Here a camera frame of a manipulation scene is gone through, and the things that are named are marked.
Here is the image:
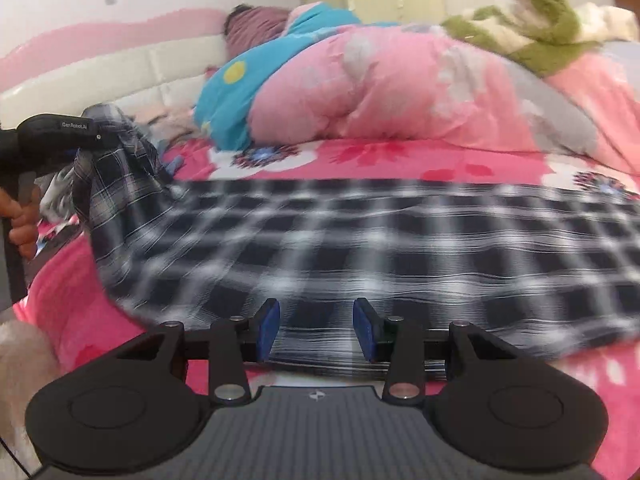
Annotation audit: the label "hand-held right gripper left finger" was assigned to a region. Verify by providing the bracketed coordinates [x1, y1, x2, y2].
[117, 297, 281, 406]

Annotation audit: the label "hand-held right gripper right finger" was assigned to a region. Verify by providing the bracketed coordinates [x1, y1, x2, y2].
[352, 297, 516, 406]

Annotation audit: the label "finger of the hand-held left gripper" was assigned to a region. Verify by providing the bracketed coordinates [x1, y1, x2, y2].
[92, 127, 131, 153]

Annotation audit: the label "black white plaid pants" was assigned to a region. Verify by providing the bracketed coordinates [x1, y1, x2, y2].
[72, 102, 640, 381]

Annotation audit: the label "pale pink crumpled clothes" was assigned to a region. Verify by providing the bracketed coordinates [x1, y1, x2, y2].
[135, 105, 201, 143]

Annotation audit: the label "person's left hand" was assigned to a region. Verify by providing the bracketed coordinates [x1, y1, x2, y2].
[0, 187, 40, 261]

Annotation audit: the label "grey folded garment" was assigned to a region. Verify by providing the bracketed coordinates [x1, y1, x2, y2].
[40, 165, 81, 223]

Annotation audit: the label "white pink padded headboard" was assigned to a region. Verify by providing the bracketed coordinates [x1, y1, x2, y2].
[0, 7, 231, 131]

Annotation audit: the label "pink floral bed blanket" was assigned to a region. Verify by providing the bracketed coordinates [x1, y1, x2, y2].
[12, 132, 640, 480]

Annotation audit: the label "person's beige fleece clothing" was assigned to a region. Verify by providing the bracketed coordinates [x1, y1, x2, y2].
[0, 320, 61, 456]

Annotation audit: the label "pink floral duvet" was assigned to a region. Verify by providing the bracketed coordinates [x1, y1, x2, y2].
[247, 22, 640, 176]

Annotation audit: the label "green cream fleece blanket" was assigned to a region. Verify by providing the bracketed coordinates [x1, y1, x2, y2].
[440, 0, 640, 78]

